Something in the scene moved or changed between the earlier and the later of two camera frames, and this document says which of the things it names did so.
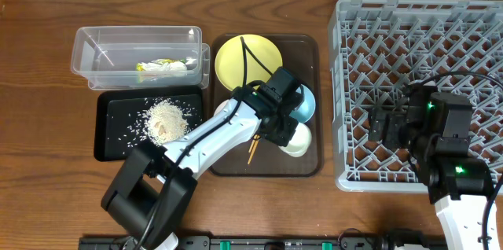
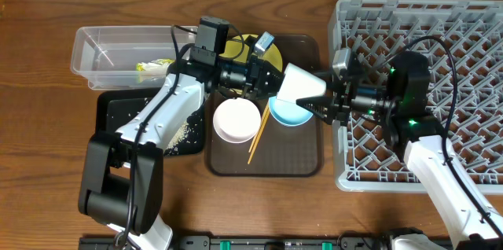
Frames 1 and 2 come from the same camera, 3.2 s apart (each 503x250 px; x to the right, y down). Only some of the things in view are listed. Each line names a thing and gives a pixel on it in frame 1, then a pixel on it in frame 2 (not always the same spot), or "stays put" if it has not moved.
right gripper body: [398, 134] to [344, 101]
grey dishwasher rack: [379, 46] stays put
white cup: [299, 142] to [296, 83]
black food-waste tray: [120, 116] stays put
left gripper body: [281, 133] to [255, 77]
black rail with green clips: [280, 243] stays put
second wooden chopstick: [255, 146] stays put
